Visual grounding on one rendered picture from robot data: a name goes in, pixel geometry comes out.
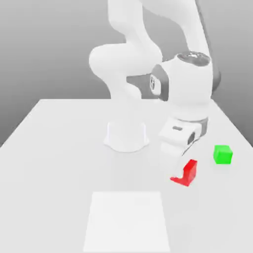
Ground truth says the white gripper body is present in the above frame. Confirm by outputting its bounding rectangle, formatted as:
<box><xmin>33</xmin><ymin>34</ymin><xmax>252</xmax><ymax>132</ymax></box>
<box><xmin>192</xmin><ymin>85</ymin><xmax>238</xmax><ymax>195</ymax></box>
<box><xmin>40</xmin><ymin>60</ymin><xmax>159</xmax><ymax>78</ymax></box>
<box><xmin>159</xmin><ymin>137</ymin><xmax>199</xmax><ymax>173</ymax></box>

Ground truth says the small red cube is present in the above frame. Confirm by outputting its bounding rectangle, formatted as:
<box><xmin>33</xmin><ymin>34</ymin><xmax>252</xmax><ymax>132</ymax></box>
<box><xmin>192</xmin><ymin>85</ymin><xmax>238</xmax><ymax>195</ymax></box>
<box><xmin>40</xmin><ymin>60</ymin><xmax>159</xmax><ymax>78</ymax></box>
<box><xmin>169</xmin><ymin>159</ymin><xmax>198</xmax><ymax>188</ymax></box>

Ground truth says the small green cube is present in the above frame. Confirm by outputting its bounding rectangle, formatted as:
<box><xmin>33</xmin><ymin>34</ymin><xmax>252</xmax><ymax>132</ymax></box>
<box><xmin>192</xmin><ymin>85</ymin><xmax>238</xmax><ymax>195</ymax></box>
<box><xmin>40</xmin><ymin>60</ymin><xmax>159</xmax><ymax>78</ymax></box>
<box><xmin>213</xmin><ymin>144</ymin><xmax>234</xmax><ymax>165</ymax></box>

